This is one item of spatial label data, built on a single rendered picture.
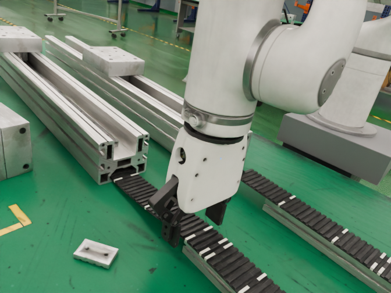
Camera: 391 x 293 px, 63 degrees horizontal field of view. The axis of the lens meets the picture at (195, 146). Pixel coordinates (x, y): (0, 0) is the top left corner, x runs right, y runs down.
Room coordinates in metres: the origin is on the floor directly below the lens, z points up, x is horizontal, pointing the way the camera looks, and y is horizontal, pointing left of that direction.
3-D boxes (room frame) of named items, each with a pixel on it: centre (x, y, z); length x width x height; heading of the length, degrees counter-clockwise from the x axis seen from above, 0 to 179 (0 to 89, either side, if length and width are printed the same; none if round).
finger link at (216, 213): (0.40, -0.06, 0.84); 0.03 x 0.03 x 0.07; 46
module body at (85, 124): (0.77, 0.41, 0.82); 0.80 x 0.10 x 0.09; 46
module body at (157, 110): (0.91, 0.28, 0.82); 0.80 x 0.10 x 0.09; 46
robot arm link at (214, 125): (0.36, -0.02, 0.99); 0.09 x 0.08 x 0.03; 136
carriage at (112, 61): (0.91, 0.28, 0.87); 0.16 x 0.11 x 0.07; 46
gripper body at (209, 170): (0.36, -0.02, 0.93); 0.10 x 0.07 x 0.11; 136
